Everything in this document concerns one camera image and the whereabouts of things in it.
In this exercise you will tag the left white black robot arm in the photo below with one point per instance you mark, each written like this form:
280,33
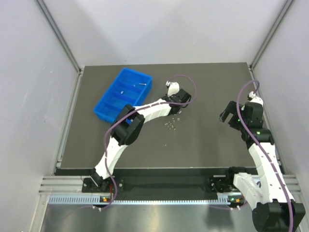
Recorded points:
126,129

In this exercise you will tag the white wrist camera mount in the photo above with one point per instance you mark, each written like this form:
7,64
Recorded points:
252,97
173,88

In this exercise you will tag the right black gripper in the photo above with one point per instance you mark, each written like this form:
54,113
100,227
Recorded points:
231,113

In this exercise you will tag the left aluminium corner post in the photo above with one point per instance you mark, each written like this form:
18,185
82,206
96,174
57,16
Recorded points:
55,29

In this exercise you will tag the blue plastic compartment bin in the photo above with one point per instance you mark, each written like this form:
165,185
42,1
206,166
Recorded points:
112,101

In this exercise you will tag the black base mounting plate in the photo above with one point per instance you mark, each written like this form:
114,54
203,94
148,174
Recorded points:
164,184

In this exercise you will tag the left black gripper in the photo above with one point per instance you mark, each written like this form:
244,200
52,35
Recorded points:
181,105

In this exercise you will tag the right aluminium corner post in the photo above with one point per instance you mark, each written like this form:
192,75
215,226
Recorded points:
271,33

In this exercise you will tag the grey slotted cable duct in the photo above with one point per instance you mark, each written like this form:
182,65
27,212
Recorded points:
220,199

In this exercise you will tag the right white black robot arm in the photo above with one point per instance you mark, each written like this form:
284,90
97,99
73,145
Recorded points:
274,208

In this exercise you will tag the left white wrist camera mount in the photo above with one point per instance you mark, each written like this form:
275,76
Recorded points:
173,88

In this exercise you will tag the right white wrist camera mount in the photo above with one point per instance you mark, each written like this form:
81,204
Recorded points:
252,97

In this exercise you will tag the aluminium corner post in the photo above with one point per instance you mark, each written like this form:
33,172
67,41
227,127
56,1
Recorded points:
271,33
55,29

